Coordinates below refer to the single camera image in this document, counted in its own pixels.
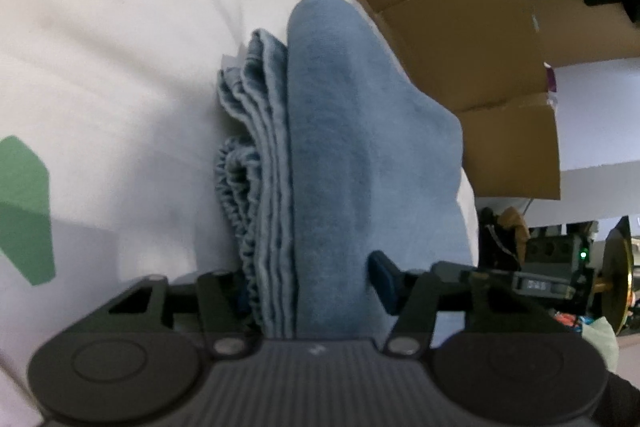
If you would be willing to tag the flattened cardboard sheet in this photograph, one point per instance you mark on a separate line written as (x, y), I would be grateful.
(450, 32)

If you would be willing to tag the blue denim pants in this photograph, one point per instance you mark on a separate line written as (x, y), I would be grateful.
(325, 157)

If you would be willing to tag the cardboard box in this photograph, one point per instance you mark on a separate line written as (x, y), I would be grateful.
(585, 32)

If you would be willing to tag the cream bear print blanket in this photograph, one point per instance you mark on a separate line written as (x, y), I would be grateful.
(125, 107)

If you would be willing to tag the gold round disc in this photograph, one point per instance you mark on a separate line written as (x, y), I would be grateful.
(620, 277)

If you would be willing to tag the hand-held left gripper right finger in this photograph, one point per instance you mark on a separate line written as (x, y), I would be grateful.
(385, 282)

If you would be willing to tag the pale green cloth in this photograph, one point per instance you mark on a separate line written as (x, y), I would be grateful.
(600, 342)

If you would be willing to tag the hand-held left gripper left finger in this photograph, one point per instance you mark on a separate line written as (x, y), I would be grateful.
(235, 294)

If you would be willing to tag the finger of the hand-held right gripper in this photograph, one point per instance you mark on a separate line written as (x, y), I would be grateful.
(540, 283)

